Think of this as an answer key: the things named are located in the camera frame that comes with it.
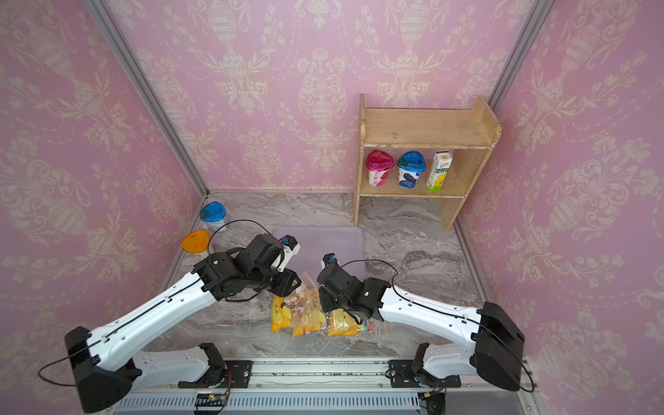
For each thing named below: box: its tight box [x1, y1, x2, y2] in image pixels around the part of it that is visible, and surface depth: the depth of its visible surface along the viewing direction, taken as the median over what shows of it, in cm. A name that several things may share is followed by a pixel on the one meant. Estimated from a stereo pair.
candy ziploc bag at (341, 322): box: [325, 308, 390, 340], surface depth 81 cm
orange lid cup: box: [180, 229, 211, 257], surface depth 94 cm
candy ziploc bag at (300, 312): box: [270, 271, 328, 338], surface depth 81 cm
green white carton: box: [426, 150, 454, 192], surface depth 87 cm
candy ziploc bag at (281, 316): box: [270, 295, 293, 333], surface depth 82 cm
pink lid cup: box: [365, 149, 396, 187], surface depth 89 cm
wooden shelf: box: [353, 94, 502, 231], surface depth 83 cm
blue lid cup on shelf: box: [395, 150, 427, 189], surface depth 89 cm
